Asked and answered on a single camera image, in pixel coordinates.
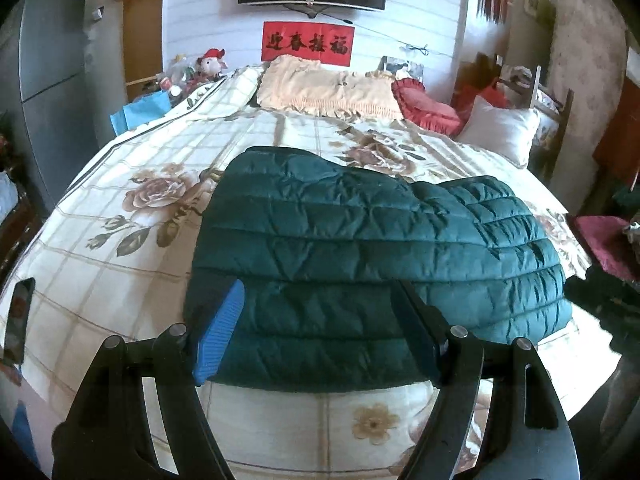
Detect dark green quilted jacket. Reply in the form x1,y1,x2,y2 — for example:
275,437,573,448
183,146,572,392

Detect cream floral checked bedspread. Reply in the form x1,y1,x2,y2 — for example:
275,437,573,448
1,68,589,479

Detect maroon blanket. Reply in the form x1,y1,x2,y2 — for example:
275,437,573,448
568,216,639,282

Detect white square pillow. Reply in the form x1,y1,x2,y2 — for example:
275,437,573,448
457,96,540,169

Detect red heart-shaped cushion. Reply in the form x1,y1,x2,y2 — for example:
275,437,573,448
392,78,462,136

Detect wooden chair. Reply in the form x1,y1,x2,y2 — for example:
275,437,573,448
456,52,575,183

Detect blue paper bag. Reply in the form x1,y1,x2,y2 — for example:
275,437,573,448
110,91,171,136

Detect framed photo on headboard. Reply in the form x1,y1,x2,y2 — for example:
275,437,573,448
378,55,424,81

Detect peach fringed pillow cover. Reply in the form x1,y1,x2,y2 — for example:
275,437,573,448
256,54,402,122

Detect pig plush toy red hat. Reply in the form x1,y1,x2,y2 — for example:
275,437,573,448
196,49,228,80

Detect red banner with black characters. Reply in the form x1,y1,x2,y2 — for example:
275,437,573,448
262,22,355,67

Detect grey refrigerator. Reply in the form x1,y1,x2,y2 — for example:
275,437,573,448
1,0,99,214

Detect scissors hanging on wall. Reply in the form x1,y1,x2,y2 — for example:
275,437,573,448
400,42,430,56

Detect framed picture on wall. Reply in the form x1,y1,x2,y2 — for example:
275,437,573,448
523,0,555,30

